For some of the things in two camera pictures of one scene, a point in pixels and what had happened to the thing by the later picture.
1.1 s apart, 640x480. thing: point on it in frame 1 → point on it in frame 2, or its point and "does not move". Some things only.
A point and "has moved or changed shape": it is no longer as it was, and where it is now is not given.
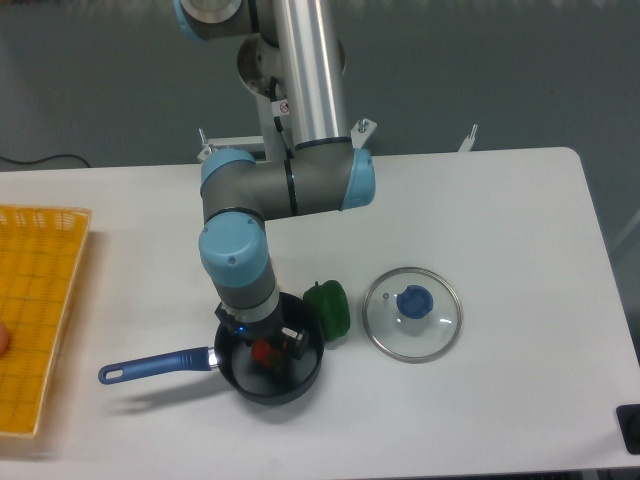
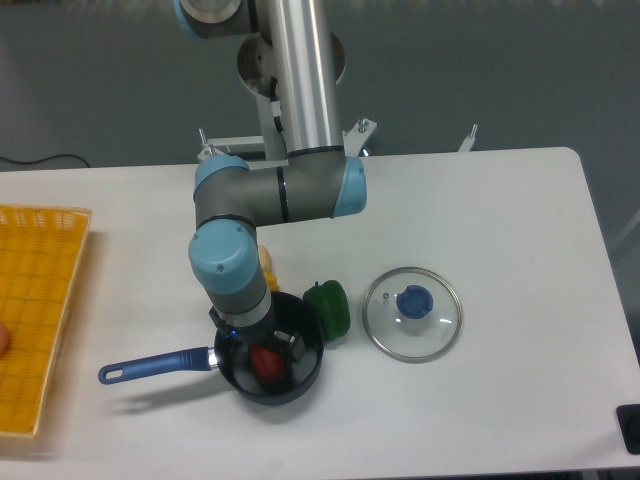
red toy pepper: [263, 352] has moved or changed shape
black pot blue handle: [231, 358] does not move
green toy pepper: [331, 304] does not move
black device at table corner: [629, 418] does not move
